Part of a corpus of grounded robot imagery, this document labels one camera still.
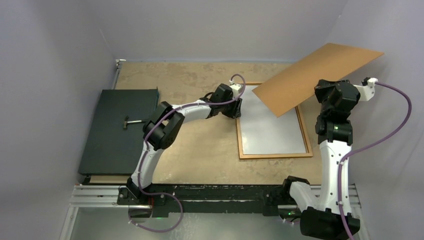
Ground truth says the orange wooden picture frame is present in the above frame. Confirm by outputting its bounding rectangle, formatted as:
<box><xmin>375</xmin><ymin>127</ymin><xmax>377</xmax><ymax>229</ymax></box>
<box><xmin>236</xmin><ymin>83</ymin><xmax>314</xmax><ymax>161</ymax></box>

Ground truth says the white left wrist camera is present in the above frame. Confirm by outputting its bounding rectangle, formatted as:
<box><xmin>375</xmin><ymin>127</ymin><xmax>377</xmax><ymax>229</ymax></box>
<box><xmin>229</xmin><ymin>80</ymin><xmax>245</xmax><ymax>99</ymax></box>

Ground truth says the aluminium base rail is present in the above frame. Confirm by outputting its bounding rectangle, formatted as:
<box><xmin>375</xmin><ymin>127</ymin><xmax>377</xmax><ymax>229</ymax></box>
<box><xmin>67</xmin><ymin>184</ymin><xmax>362</xmax><ymax>209</ymax></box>

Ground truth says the brown frame backing board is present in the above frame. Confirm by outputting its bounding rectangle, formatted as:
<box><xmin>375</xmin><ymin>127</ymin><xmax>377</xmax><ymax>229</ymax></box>
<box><xmin>253</xmin><ymin>43</ymin><xmax>384</xmax><ymax>117</ymax></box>

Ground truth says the plant photo print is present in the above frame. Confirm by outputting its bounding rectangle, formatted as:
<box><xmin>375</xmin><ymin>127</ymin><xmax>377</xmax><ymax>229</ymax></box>
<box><xmin>239</xmin><ymin>84</ymin><xmax>307</xmax><ymax>155</ymax></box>

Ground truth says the dark box with blue edge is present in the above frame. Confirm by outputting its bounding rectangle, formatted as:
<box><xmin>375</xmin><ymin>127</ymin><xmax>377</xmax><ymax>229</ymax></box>
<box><xmin>78</xmin><ymin>89</ymin><xmax>160</xmax><ymax>176</ymax></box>

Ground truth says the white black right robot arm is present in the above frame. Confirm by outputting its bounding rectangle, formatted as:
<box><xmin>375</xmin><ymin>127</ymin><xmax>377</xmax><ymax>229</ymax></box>
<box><xmin>280</xmin><ymin>79</ymin><xmax>361</xmax><ymax>240</ymax></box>

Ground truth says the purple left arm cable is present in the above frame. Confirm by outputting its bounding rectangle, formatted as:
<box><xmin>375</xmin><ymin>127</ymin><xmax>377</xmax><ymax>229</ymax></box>
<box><xmin>128</xmin><ymin>73</ymin><xmax>247</xmax><ymax>233</ymax></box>

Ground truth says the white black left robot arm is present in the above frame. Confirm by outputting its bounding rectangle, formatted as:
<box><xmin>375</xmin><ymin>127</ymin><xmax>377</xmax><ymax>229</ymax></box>
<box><xmin>126</xmin><ymin>83</ymin><xmax>246</xmax><ymax>205</ymax></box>

